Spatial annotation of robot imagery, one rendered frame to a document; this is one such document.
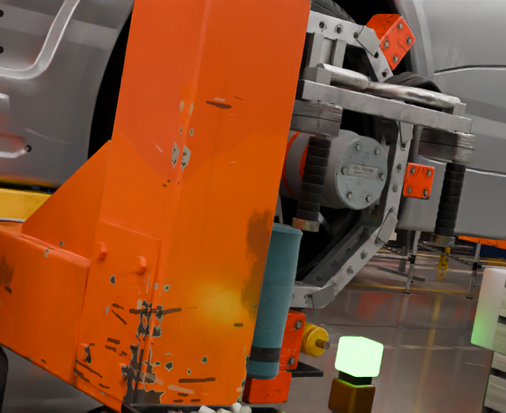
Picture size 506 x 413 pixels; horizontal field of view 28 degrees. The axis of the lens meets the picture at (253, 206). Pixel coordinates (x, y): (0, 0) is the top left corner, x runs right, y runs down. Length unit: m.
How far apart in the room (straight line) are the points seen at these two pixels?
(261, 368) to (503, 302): 0.65
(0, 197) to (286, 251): 0.47
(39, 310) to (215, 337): 0.28
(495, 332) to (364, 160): 0.66
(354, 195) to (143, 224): 0.63
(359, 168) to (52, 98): 0.53
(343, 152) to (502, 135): 0.78
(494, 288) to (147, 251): 0.40
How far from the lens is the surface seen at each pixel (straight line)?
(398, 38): 2.03
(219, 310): 1.26
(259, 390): 1.92
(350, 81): 1.68
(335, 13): 2.03
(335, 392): 1.25
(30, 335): 1.46
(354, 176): 1.77
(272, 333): 1.74
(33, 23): 1.69
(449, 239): 1.86
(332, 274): 1.99
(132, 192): 1.26
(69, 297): 1.37
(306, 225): 1.61
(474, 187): 2.41
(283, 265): 1.72
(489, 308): 1.21
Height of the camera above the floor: 0.87
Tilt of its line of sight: 3 degrees down
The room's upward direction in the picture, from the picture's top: 10 degrees clockwise
